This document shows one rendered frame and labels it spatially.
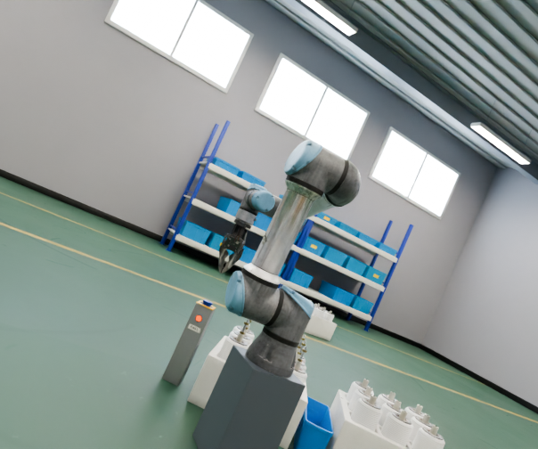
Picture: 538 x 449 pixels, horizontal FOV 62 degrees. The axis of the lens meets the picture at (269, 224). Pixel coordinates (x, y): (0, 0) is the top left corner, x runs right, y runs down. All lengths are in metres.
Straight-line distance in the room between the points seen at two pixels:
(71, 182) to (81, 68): 1.53
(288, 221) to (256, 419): 0.55
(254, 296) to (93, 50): 5.89
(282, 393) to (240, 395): 0.12
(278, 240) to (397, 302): 7.86
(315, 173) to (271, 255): 0.26
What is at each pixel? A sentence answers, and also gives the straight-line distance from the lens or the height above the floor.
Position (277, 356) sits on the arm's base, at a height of 0.35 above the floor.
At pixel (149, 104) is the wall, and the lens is 6.82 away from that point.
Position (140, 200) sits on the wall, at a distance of 6.78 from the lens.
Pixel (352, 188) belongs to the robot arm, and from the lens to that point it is 1.30.
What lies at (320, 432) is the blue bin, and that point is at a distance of 1.73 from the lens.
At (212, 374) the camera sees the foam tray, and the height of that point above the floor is 0.12.
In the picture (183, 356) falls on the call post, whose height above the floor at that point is 0.11.
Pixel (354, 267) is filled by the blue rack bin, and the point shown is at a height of 0.87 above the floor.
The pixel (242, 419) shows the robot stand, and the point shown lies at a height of 0.16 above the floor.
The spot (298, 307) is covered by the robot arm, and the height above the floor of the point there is 0.50.
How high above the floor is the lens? 0.62
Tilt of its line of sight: 2 degrees up
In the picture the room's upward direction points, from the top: 24 degrees clockwise
